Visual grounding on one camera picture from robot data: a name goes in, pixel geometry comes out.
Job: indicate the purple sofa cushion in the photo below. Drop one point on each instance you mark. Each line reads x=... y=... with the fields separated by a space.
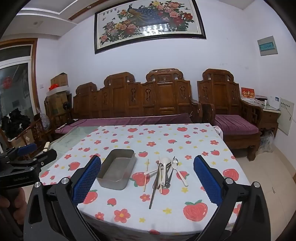
x=129 y=121

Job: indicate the small cardboard box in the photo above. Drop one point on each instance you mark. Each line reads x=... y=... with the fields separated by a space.
x=59 y=80

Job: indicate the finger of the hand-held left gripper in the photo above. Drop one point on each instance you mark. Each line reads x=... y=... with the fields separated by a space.
x=26 y=148
x=47 y=156

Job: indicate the person's left hand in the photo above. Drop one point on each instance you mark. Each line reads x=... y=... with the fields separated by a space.
x=13 y=204

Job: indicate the white soup spoon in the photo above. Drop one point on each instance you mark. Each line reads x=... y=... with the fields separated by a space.
x=165 y=162

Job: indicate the wooden side table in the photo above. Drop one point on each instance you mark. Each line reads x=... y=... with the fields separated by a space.
x=269 y=118

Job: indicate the red cloth item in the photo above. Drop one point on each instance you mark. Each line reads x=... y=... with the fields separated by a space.
x=53 y=87

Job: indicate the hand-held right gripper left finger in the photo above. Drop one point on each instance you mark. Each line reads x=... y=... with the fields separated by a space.
x=86 y=178

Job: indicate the grey breaker panel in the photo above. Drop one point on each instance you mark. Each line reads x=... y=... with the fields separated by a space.
x=267 y=45

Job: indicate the clear plastic bag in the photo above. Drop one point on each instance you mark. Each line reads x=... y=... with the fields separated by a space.
x=266 y=143

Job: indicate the white wall distribution box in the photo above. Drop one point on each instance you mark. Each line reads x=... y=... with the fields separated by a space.
x=286 y=117

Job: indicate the black clothes pile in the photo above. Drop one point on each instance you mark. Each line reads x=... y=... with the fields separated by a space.
x=15 y=122

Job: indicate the low wooden chair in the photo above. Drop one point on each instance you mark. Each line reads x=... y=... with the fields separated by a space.
x=38 y=132

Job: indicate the flat white box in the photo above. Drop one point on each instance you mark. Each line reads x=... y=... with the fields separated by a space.
x=59 y=91

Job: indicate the carved wooden armchair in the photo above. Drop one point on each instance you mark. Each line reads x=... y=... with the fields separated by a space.
x=218 y=92

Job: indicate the white remote control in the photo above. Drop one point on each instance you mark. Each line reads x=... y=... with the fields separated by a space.
x=62 y=127

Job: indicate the white box device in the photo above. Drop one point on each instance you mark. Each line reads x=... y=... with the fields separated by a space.
x=275 y=102

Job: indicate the metal tray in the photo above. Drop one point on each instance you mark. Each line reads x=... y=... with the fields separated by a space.
x=115 y=169

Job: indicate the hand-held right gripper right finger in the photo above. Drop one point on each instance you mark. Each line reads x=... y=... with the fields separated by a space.
x=207 y=180

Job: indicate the metal fork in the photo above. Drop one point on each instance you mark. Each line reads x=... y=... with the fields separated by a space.
x=171 y=169

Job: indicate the white papers stack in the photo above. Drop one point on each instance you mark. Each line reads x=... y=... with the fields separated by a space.
x=260 y=99

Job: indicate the strawberry print tablecloth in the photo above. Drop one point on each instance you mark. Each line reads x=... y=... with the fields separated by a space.
x=161 y=139

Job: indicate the red desk calendar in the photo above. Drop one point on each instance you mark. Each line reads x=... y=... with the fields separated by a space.
x=247 y=93

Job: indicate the carved wooden sofa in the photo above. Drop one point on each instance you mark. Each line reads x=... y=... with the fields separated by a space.
x=138 y=99

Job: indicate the white plastic spoon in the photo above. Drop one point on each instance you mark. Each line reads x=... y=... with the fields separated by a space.
x=150 y=172

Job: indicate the large cardboard box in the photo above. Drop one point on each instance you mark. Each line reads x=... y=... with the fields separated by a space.
x=56 y=104

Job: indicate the purple armchair cushion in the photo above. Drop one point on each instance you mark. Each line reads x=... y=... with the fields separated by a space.
x=233 y=125

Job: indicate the black standing fan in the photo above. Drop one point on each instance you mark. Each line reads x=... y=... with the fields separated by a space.
x=67 y=106

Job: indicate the framed peacock flower painting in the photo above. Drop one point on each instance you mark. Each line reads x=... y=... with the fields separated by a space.
x=150 y=23

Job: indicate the cream block with dark bands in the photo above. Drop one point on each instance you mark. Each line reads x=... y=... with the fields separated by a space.
x=47 y=145

